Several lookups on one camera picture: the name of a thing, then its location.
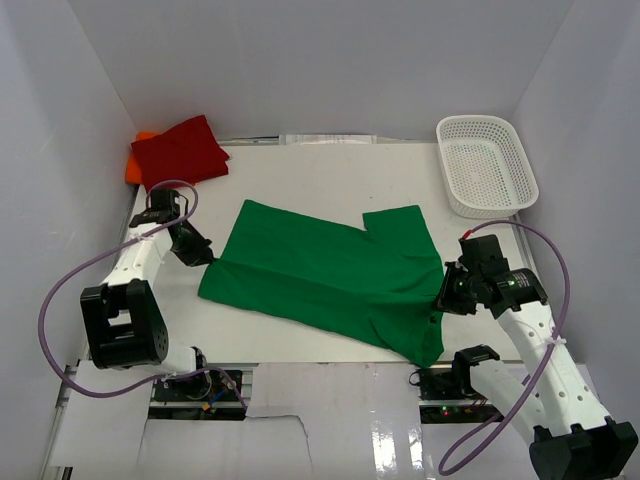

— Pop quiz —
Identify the green t shirt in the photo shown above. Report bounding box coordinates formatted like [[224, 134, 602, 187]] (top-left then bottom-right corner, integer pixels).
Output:
[[198, 200, 444, 367]]

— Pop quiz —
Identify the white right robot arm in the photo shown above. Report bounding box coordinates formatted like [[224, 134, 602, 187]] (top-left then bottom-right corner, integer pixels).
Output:
[[434, 235, 639, 479]]

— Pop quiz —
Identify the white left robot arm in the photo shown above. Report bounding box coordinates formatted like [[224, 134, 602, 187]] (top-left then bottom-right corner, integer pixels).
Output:
[[80, 188, 215, 376]]

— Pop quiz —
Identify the folded orange t shirt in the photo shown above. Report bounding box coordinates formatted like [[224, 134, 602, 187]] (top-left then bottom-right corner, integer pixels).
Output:
[[125, 132, 156, 185]]

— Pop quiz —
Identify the folded red t shirt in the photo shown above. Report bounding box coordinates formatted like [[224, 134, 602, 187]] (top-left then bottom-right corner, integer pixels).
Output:
[[131, 115, 230, 190]]

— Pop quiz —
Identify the white perforated plastic basket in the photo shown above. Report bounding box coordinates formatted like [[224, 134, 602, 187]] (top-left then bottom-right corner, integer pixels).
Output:
[[436, 115, 539, 220]]

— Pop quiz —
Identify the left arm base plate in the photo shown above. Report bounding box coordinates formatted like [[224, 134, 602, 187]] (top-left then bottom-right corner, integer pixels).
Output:
[[148, 369, 253, 421]]

